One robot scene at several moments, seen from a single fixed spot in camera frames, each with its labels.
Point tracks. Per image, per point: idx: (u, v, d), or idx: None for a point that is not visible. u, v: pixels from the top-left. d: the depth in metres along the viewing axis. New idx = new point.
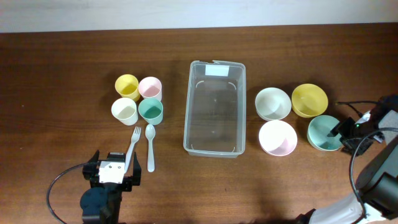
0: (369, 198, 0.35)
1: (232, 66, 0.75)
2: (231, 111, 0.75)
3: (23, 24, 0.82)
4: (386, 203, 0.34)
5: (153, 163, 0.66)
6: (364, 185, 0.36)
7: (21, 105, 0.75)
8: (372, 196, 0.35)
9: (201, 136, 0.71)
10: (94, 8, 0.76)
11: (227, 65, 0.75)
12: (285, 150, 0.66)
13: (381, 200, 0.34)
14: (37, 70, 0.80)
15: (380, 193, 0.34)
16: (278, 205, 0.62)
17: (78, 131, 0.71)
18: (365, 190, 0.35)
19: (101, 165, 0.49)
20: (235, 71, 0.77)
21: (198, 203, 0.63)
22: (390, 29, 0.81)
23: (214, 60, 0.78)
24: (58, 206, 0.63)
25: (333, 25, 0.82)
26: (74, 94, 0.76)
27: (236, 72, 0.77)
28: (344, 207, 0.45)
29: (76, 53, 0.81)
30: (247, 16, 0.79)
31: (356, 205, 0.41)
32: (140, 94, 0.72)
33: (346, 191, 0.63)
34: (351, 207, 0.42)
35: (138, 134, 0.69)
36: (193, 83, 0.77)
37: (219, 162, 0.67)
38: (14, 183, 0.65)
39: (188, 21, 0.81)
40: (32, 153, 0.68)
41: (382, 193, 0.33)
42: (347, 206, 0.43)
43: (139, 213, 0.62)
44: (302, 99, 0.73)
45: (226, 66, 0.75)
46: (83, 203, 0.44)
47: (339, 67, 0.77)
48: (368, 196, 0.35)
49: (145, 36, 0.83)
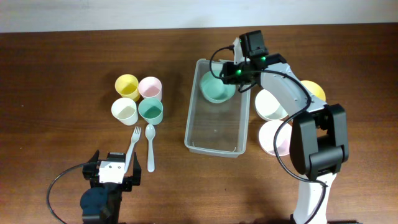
0: (312, 163, 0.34)
1: None
2: (232, 111, 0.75)
3: (23, 24, 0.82)
4: (305, 148, 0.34)
5: (153, 163, 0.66)
6: (297, 163, 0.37)
7: (21, 105, 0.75)
8: (301, 160, 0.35)
9: (202, 134, 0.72)
10: (95, 8, 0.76)
11: None
12: (285, 151, 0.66)
13: (298, 150, 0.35)
14: (36, 70, 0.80)
15: (321, 164, 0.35)
16: (278, 205, 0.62)
17: (77, 131, 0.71)
18: (295, 155, 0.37)
19: (101, 165, 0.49)
20: None
21: (197, 203, 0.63)
22: (388, 28, 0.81)
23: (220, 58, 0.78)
24: (58, 206, 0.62)
25: (332, 25, 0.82)
26: (74, 94, 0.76)
27: None
28: (305, 191, 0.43)
29: (76, 52, 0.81)
30: (247, 15, 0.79)
31: (313, 185, 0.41)
32: (141, 94, 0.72)
33: (346, 191, 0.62)
34: (311, 189, 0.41)
35: (138, 134, 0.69)
36: (198, 81, 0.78)
37: (219, 162, 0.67)
38: (15, 183, 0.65)
39: (187, 21, 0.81)
40: (32, 152, 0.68)
41: (321, 163, 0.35)
42: (308, 190, 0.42)
43: (139, 213, 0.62)
44: None
45: None
46: (83, 203, 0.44)
47: (339, 66, 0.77)
48: (301, 162, 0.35)
49: (145, 36, 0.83)
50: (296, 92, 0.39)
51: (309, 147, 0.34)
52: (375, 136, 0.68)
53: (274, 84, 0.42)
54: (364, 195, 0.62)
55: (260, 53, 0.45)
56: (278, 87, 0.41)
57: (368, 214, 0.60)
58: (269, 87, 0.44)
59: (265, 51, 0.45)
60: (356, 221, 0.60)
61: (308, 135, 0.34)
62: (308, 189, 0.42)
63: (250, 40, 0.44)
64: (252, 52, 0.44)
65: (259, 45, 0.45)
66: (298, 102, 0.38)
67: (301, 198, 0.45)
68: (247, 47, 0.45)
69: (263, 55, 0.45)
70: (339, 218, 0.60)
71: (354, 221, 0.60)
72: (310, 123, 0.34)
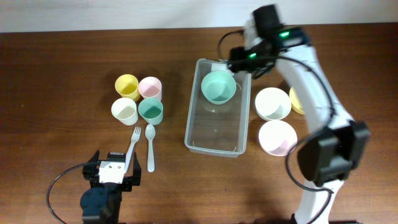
0: (321, 175, 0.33)
1: None
2: (232, 111, 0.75)
3: (23, 24, 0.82)
4: (320, 163, 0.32)
5: (153, 163, 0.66)
6: (306, 170, 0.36)
7: (20, 105, 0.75)
8: (312, 171, 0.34)
9: (203, 134, 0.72)
10: (94, 8, 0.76)
11: None
12: (285, 150, 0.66)
13: (311, 161, 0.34)
14: (36, 70, 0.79)
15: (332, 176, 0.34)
16: (278, 205, 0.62)
17: (77, 131, 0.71)
18: (306, 163, 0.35)
19: (101, 165, 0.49)
20: None
21: (197, 202, 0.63)
22: (388, 29, 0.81)
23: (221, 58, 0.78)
24: (58, 206, 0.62)
25: (332, 25, 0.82)
26: (74, 94, 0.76)
27: None
28: (311, 196, 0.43)
29: (76, 52, 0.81)
30: (247, 15, 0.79)
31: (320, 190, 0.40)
32: (141, 94, 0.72)
33: (346, 191, 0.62)
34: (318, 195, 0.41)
35: (138, 134, 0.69)
36: (199, 81, 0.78)
37: (219, 162, 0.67)
38: (15, 183, 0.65)
39: (187, 21, 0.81)
40: (32, 153, 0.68)
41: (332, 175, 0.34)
42: (314, 195, 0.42)
43: (139, 213, 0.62)
44: None
45: None
46: (83, 204, 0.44)
47: (339, 67, 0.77)
48: (313, 173, 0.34)
49: (144, 36, 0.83)
50: (319, 95, 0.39)
51: (322, 163, 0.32)
52: (375, 136, 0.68)
53: (296, 81, 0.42)
54: (364, 195, 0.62)
55: (276, 28, 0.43)
56: (300, 86, 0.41)
57: (368, 214, 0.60)
58: (291, 79, 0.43)
59: (280, 25, 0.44)
60: (357, 221, 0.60)
61: (328, 154, 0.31)
62: (314, 194, 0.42)
63: (262, 15, 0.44)
64: (267, 27, 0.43)
65: (272, 19, 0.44)
66: (321, 109, 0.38)
67: (306, 201, 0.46)
68: (261, 23, 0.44)
69: (279, 29, 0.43)
70: (339, 218, 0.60)
71: (354, 221, 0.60)
72: (331, 144, 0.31)
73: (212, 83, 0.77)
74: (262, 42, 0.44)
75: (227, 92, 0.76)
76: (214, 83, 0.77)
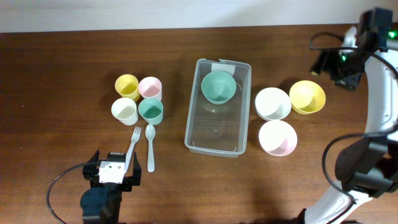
0: (354, 178, 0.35)
1: (239, 66, 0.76)
2: (233, 111, 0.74)
3: (24, 24, 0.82)
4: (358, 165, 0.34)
5: (153, 163, 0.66)
6: (341, 172, 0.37)
7: (21, 106, 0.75)
8: (347, 172, 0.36)
9: (203, 134, 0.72)
10: (94, 8, 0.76)
11: (234, 65, 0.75)
12: (285, 150, 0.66)
13: (351, 162, 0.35)
14: (36, 70, 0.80)
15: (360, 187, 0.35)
16: (278, 205, 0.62)
17: (77, 131, 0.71)
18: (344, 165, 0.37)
19: (101, 165, 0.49)
20: (240, 72, 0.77)
21: (197, 203, 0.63)
22: None
23: (221, 58, 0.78)
24: (58, 206, 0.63)
25: (332, 25, 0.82)
26: (74, 94, 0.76)
27: (240, 73, 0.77)
28: (332, 198, 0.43)
29: (76, 53, 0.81)
30: (247, 15, 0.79)
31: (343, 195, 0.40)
32: (141, 94, 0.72)
33: None
34: (339, 197, 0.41)
35: (138, 134, 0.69)
36: (199, 81, 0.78)
37: (219, 162, 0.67)
38: (15, 183, 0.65)
39: (187, 21, 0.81)
40: (32, 153, 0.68)
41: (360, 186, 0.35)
42: (335, 197, 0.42)
43: (139, 213, 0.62)
44: (298, 96, 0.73)
45: (232, 66, 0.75)
46: (83, 203, 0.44)
47: None
48: (346, 173, 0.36)
49: (144, 36, 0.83)
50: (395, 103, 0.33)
51: (362, 165, 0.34)
52: None
53: (374, 81, 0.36)
54: None
55: (385, 27, 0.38)
56: (377, 88, 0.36)
57: (368, 214, 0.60)
58: (369, 78, 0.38)
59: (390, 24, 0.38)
60: (357, 221, 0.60)
61: (372, 158, 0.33)
62: (336, 196, 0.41)
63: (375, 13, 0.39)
64: (374, 25, 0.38)
65: (386, 20, 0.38)
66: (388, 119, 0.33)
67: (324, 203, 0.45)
68: (370, 21, 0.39)
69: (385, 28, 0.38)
70: None
71: (354, 221, 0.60)
72: (379, 148, 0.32)
73: (212, 83, 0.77)
74: (365, 40, 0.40)
75: (227, 92, 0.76)
76: (214, 83, 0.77)
